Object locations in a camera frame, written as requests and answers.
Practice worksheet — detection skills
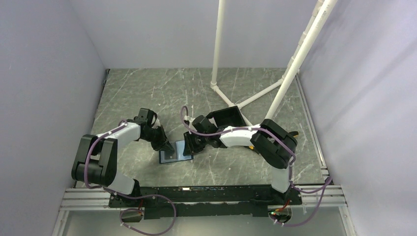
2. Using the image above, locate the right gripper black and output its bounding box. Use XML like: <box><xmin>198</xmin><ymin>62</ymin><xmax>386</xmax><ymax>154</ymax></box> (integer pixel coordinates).
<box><xmin>183</xmin><ymin>129</ymin><xmax>209</xmax><ymax>156</ymax></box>

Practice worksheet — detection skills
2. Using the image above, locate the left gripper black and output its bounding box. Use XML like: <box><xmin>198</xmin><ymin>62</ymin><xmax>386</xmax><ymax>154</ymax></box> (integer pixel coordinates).
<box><xmin>142</xmin><ymin>124</ymin><xmax>174</xmax><ymax>151</ymax></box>

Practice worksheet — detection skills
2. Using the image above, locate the grey credit card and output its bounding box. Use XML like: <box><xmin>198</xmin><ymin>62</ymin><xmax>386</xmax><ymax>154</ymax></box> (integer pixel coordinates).
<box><xmin>161</xmin><ymin>151</ymin><xmax>178</xmax><ymax>163</ymax></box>

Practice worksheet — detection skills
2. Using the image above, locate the blue card holder wallet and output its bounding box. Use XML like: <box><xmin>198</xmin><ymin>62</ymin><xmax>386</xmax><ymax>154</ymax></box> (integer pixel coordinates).
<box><xmin>159</xmin><ymin>140</ymin><xmax>194</xmax><ymax>164</ymax></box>

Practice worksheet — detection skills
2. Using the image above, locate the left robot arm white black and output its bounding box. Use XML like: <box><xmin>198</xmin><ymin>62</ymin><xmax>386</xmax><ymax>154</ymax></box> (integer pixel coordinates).
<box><xmin>71</xmin><ymin>108</ymin><xmax>174</xmax><ymax>207</ymax></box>

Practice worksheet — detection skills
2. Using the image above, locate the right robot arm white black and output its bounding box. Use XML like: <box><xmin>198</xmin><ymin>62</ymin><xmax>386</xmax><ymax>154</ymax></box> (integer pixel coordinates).
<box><xmin>181</xmin><ymin>116</ymin><xmax>298</xmax><ymax>204</ymax></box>

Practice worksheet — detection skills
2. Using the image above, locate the black card storage box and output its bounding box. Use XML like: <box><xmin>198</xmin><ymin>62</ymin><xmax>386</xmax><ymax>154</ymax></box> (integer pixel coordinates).
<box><xmin>206</xmin><ymin>106</ymin><xmax>246</xmax><ymax>127</ymax></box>

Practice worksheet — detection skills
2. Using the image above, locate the orange black screwdriver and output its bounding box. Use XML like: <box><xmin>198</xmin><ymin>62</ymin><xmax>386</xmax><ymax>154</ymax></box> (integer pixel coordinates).
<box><xmin>248</xmin><ymin>131</ymin><xmax>299</xmax><ymax>150</ymax></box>

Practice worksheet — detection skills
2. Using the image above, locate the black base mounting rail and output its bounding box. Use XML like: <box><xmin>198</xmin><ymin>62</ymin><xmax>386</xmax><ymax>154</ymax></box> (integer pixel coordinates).
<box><xmin>109</xmin><ymin>184</ymin><xmax>302</xmax><ymax>219</ymax></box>

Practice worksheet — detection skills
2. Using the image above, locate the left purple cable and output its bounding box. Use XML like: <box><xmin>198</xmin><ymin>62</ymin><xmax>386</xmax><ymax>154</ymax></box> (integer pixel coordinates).
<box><xmin>84</xmin><ymin>120</ymin><xmax>178</xmax><ymax>236</ymax></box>

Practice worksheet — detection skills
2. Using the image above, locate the purple cable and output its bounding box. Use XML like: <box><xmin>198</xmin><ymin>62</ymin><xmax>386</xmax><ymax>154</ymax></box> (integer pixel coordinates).
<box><xmin>84</xmin><ymin>120</ymin><xmax>178</xmax><ymax>236</ymax></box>
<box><xmin>180</xmin><ymin>105</ymin><xmax>333</xmax><ymax>228</ymax></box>

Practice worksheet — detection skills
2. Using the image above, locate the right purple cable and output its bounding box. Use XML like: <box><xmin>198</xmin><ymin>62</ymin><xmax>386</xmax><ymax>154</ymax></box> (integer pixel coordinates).
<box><xmin>180</xmin><ymin>105</ymin><xmax>333</xmax><ymax>228</ymax></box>

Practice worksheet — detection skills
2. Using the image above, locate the white pvc pipe frame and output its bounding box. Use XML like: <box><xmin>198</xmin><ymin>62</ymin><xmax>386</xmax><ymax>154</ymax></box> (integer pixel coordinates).
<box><xmin>210</xmin><ymin>0</ymin><xmax>336</xmax><ymax>118</ymax></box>

